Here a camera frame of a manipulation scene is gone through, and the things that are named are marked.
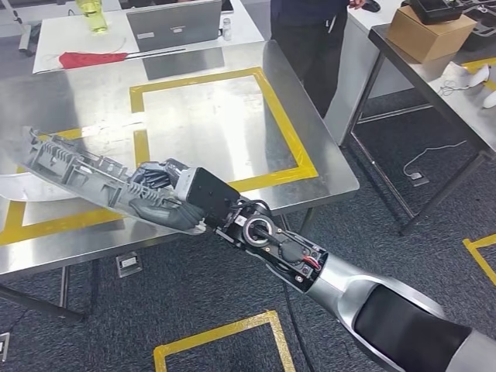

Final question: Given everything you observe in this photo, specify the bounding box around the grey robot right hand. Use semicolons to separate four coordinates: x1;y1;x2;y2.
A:
128;157;206;233

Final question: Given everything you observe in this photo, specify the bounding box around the grey plastic wheel cover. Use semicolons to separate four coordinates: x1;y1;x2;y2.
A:
21;126;206;236

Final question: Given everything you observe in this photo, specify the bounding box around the stainless steel workbench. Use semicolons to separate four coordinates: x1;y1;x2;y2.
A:
0;40;360;322

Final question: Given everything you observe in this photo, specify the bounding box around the white plastic part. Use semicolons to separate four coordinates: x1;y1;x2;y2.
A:
0;171;80;204

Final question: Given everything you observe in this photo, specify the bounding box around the yellow floor tape square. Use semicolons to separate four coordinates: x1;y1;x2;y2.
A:
462;232;496;287
152;309;297;372

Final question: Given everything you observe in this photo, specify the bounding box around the red cloth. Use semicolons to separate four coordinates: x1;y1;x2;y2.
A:
58;50;129;71

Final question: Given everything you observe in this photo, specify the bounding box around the yellow tape twin rectangle marking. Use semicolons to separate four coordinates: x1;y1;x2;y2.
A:
0;67;319;246

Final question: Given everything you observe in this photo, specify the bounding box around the grey laptop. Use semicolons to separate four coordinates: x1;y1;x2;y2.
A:
126;0;223;53

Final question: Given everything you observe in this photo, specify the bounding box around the yellow transparent bottle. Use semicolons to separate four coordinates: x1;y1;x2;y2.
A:
75;0;109;34

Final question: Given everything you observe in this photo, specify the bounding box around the person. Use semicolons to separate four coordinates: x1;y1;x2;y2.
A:
270;0;367;120

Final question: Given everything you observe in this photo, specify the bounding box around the cardboard box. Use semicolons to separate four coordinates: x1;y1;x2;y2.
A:
386;5;478;65

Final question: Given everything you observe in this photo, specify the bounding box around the stainless steel table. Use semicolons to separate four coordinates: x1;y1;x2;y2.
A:
350;22;496;238

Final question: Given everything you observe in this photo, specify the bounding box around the black device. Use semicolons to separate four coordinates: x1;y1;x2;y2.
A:
409;0;466;26

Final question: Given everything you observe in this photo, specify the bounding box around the black carrying case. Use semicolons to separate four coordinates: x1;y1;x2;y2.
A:
461;0;496;53

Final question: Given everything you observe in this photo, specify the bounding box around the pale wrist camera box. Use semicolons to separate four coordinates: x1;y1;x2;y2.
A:
176;165;200;204

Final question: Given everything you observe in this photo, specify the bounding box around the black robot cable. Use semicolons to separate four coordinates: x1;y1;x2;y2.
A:
282;282;315;372

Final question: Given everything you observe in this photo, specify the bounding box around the white cable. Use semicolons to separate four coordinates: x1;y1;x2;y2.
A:
402;139;469;179

